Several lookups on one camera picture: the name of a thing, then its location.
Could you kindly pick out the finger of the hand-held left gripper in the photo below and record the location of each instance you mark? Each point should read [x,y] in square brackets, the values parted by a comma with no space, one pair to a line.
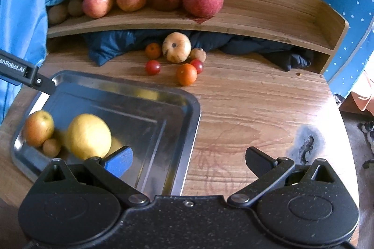
[43,83]

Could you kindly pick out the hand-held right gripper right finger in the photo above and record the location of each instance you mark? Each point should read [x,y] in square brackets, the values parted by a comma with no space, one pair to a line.
[259,159]

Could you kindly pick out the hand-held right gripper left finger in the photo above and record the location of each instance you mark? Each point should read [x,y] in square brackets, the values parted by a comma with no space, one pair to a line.
[121,160]

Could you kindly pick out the large yellow lemon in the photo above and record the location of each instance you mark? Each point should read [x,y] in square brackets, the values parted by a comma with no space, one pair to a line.
[87,136]

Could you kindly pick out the metal tray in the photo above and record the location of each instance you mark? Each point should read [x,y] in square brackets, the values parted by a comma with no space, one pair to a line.
[131,120]

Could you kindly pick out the small brown fruit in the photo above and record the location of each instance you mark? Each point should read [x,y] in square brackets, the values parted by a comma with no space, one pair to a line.
[198,55]
[52,147]

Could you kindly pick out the red cherry tomato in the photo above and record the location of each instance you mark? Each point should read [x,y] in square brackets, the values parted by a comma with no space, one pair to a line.
[152,67]
[198,66]

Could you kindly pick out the small orange tangerine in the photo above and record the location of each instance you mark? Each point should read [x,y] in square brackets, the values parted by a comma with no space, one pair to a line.
[153,50]
[186,74]

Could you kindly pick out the striped pepino melon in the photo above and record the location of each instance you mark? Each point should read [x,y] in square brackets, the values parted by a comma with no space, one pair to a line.
[176,47]

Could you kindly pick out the light blue cloth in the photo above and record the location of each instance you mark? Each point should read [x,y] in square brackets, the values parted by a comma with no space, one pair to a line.
[20,18]

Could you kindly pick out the dark blue jacket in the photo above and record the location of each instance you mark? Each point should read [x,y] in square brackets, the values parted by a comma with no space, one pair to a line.
[117,44]

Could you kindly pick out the black chair base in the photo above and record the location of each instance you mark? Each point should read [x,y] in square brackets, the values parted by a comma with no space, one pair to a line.
[368,163]

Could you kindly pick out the grey sneaker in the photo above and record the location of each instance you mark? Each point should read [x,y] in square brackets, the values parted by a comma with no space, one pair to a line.
[368,133]

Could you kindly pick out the bed with orange sheet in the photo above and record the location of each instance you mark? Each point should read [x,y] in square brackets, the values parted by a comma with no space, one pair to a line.
[362,94]

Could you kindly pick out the wooden shelf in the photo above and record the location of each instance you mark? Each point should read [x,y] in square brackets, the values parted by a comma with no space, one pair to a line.
[263,12]

